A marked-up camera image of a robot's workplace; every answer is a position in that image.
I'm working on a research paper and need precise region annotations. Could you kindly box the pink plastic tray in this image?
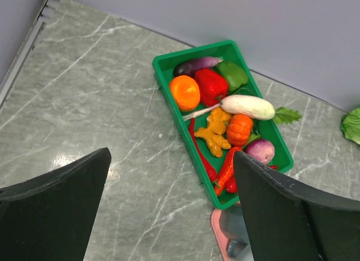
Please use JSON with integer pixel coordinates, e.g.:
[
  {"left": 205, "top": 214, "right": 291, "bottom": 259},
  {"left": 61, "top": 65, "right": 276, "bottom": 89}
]
[{"left": 210, "top": 202, "right": 241, "bottom": 260}]

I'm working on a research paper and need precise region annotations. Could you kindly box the purple toy onion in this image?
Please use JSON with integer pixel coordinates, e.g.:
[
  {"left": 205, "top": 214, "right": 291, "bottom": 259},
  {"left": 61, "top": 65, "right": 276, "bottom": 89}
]
[{"left": 245, "top": 139, "right": 275, "bottom": 165}]

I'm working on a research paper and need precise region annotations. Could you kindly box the orange toy carrot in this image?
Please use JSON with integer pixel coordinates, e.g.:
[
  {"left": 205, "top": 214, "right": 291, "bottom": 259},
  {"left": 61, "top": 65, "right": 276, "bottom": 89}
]
[{"left": 214, "top": 147, "right": 242, "bottom": 196}]

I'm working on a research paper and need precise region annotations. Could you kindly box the white toy radish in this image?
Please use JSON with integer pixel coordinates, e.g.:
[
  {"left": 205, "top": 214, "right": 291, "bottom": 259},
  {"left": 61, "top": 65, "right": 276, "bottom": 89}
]
[{"left": 182, "top": 94, "right": 302, "bottom": 124}]

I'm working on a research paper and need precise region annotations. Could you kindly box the dark grey mug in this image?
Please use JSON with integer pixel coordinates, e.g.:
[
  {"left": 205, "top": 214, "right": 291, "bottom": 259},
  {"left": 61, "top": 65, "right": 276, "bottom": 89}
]
[{"left": 219, "top": 203, "right": 251, "bottom": 260}]

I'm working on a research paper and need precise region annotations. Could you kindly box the green plastic bin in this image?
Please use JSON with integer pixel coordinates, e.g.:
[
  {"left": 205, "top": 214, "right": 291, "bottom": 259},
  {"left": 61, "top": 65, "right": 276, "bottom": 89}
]
[{"left": 152, "top": 40, "right": 294, "bottom": 210}]

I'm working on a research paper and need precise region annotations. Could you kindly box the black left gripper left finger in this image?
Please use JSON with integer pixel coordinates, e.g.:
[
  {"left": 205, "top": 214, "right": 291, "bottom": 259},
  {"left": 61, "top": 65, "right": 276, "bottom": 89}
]
[{"left": 1, "top": 147, "right": 111, "bottom": 260}]

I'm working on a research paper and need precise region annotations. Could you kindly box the small orange toy pumpkin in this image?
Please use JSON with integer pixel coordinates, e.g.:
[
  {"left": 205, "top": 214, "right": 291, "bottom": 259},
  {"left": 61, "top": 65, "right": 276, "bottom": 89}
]
[{"left": 226, "top": 114, "right": 254, "bottom": 147}]

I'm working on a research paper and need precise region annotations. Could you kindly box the green toy bell pepper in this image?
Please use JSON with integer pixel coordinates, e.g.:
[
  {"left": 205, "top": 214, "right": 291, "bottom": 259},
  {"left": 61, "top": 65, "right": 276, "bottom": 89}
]
[{"left": 216, "top": 61, "right": 249, "bottom": 92}]

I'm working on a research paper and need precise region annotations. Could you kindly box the red toy bell pepper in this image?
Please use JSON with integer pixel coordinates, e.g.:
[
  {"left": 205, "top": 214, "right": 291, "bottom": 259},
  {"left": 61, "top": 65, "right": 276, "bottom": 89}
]
[{"left": 194, "top": 68, "right": 228, "bottom": 107}]

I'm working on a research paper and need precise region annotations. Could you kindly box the green toy cabbage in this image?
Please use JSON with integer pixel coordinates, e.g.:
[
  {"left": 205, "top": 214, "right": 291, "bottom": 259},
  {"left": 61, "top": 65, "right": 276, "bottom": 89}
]
[{"left": 340, "top": 107, "right": 360, "bottom": 145}]

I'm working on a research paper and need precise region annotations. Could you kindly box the yellow toy ginger root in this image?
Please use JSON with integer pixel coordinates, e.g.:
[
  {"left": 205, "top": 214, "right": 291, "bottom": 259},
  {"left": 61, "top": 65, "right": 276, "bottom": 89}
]
[{"left": 194, "top": 107, "right": 232, "bottom": 158}]

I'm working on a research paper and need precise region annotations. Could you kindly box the purple toy eggplant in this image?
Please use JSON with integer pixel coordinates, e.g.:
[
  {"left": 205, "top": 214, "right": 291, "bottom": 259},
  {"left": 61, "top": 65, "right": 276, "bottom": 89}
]
[{"left": 173, "top": 56, "right": 223, "bottom": 77}]

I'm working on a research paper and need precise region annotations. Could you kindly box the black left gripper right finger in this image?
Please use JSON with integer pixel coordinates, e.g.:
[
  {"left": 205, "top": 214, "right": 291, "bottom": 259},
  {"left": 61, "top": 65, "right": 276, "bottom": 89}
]
[{"left": 233, "top": 151, "right": 359, "bottom": 261}]

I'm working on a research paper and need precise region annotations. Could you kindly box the red toy chili pepper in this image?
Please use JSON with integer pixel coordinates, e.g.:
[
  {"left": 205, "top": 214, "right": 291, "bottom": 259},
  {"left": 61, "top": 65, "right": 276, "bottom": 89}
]
[{"left": 188, "top": 118, "right": 217, "bottom": 183}]

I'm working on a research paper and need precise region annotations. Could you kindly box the orange toy persimmon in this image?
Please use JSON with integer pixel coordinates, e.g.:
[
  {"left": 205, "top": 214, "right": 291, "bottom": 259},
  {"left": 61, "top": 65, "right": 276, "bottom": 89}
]
[{"left": 169, "top": 75, "right": 200, "bottom": 112}]

